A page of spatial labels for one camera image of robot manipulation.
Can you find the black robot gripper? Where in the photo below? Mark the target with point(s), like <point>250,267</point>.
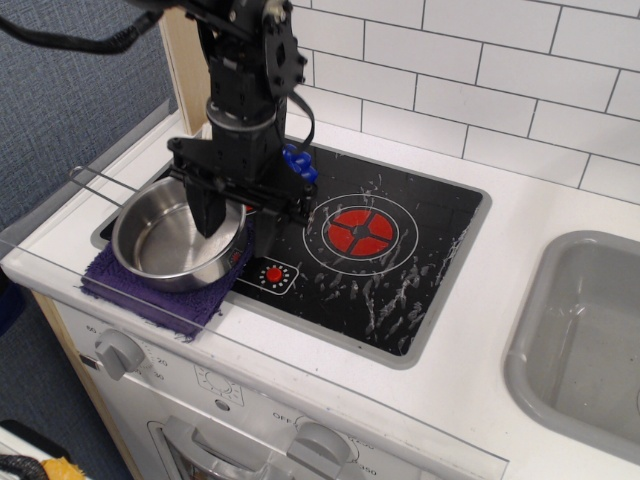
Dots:
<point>247,167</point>

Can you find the yellow cloth item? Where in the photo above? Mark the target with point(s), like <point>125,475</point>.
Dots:
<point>62,469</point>

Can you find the stainless steel pan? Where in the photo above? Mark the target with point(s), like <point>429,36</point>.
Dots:
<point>155,238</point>

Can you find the grey oven knob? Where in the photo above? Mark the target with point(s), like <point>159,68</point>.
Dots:
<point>319,449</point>

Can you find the grey timer knob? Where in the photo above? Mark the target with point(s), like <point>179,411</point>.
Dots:
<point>118,353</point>

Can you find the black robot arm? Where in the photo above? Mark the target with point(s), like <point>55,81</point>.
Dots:
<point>254,67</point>

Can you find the blue toy grape bunch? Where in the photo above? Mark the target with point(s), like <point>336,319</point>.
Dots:
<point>300,163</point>

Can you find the purple-blue folded cloth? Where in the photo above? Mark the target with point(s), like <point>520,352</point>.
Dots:
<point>185,313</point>

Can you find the black toy stovetop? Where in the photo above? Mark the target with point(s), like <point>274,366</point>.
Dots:
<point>372,270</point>

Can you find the grey sink basin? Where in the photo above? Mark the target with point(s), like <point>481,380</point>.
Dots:
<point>573,363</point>

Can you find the grey oven door handle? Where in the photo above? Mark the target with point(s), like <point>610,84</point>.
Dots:
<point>196,462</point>

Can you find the wooden side post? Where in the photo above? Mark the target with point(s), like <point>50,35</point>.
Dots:
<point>188,68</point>

